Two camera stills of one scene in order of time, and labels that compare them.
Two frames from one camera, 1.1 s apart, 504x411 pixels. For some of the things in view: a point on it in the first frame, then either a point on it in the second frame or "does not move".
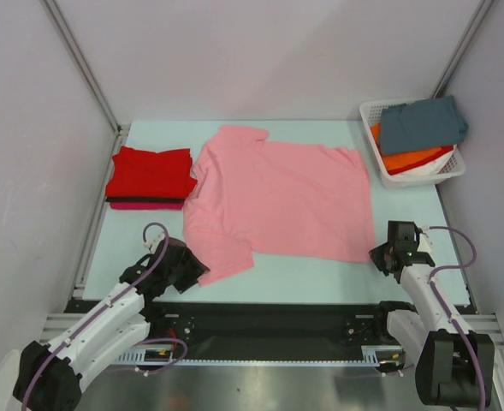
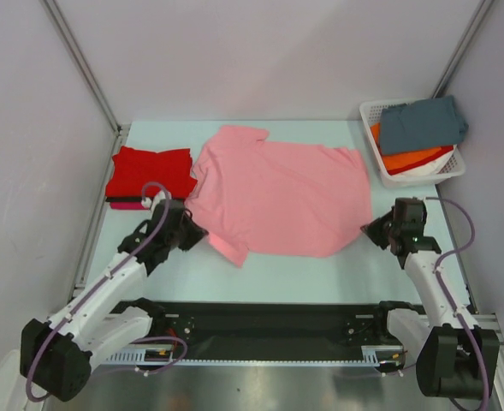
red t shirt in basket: (445, 150) does not move
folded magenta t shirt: (147, 205) does not move
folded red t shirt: (136, 173) does not move
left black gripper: (194, 270) -> (196, 232)
